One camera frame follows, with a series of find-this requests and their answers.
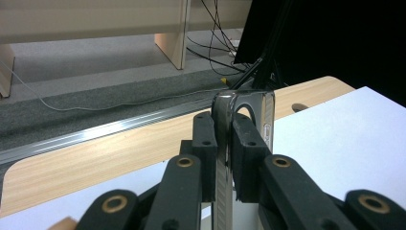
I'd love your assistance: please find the white floor cable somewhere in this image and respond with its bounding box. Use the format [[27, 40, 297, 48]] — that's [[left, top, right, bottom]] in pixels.
[[0, 60, 224, 112]]

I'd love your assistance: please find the metal floor rail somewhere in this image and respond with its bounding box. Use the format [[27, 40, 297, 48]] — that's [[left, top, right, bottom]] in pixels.
[[0, 95, 224, 166]]

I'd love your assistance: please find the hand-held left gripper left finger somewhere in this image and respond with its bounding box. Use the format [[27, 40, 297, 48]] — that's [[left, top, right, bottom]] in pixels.
[[145, 111, 219, 230]]

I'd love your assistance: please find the bundle of black cables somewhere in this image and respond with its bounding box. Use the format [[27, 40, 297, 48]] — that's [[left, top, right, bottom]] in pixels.
[[186, 0, 253, 78]]

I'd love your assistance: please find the wooden table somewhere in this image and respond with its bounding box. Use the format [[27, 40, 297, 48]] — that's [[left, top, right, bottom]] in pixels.
[[0, 75, 357, 219]]

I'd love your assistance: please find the black curtain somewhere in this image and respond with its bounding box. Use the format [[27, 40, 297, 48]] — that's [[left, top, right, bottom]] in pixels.
[[234, 0, 406, 106]]

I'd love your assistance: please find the white table mat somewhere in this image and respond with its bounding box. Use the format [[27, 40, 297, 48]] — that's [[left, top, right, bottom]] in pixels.
[[0, 85, 406, 230]]

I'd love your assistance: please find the beige wooden desk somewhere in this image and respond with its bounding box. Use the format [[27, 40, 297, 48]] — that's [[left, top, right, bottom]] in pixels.
[[0, 0, 253, 99]]

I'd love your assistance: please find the black metal stand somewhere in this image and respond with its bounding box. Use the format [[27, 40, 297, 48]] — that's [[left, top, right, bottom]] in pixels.
[[228, 0, 288, 91]]

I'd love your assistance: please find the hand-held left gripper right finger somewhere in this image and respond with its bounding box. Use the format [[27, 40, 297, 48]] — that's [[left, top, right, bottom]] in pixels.
[[231, 113, 358, 230]]

